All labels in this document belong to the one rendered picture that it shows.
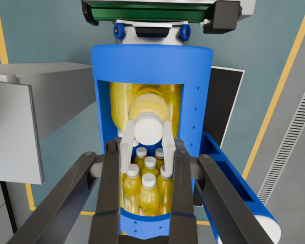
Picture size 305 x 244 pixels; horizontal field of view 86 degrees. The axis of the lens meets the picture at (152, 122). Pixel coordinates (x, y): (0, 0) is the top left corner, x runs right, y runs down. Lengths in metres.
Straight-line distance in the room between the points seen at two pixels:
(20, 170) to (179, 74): 0.68
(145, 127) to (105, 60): 0.17
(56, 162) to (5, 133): 1.42
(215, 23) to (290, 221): 2.84
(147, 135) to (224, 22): 0.44
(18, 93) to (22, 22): 1.25
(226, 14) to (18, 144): 0.78
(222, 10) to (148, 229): 0.61
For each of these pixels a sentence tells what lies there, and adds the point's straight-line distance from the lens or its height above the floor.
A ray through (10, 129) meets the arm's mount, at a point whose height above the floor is 1.02.
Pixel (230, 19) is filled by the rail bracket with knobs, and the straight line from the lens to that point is 0.58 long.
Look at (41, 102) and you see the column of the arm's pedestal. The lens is 0.86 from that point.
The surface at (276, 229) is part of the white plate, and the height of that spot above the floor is 1.04.
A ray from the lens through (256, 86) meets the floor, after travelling 1.83.
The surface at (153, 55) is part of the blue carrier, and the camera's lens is 0.29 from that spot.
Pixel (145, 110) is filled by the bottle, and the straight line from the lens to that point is 0.23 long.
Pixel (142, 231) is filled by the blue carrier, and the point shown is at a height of 1.23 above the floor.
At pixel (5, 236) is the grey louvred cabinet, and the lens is 2.93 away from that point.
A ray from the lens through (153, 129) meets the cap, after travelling 0.21.
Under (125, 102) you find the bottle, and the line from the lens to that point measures 0.40.
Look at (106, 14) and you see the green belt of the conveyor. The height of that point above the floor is 0.89.
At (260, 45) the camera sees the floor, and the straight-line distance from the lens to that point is 1.79.
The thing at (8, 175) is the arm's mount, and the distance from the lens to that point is 0.84.
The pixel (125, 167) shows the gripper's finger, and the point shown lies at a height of 1.40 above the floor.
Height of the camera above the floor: 1.53
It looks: 69 degrees down
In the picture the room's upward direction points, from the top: 179 degrees clockwise
